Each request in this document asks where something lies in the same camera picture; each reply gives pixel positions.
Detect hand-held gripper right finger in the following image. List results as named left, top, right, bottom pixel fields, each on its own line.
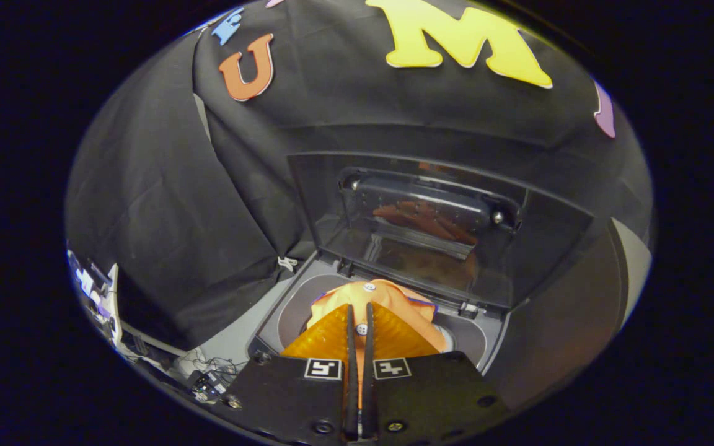
left=362, top=302, right=509, bottom=442

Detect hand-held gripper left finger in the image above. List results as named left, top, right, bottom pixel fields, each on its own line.
left=224, top=302, right=359, bottom=444

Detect orange polo shirt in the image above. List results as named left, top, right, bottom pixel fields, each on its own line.
left=304, top=279, right=451, bottom=409

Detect dark washing machine lid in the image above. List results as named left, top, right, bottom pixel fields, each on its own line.
left=288, top=152, right=593, bottom=310

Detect black power adapter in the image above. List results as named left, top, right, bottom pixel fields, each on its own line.
left=191, top=370, right=229, bottom=402

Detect black backdrop cloth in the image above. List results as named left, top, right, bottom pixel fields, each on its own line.
left=66, top=0, right=655, bottom=351

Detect tangled floor cables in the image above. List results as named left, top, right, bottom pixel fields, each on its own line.
left=171, top=347, right=246, bottom=403

